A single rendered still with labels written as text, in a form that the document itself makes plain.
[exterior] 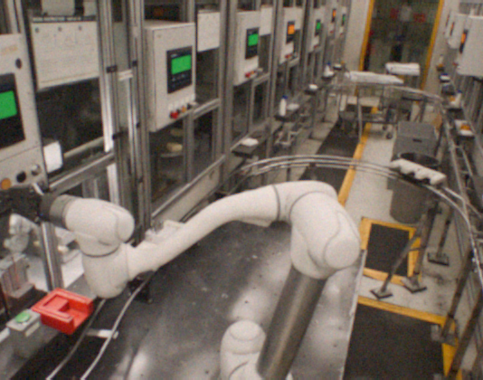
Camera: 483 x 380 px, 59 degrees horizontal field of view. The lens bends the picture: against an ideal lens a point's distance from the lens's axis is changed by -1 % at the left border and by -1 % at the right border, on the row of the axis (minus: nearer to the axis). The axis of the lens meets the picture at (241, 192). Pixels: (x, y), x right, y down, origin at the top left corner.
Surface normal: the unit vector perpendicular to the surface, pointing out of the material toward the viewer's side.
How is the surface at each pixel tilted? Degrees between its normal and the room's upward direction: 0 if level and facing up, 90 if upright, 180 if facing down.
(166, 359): 0
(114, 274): 91
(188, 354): 0
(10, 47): 91
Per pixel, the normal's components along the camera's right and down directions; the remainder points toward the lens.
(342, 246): 0.27, 0.35
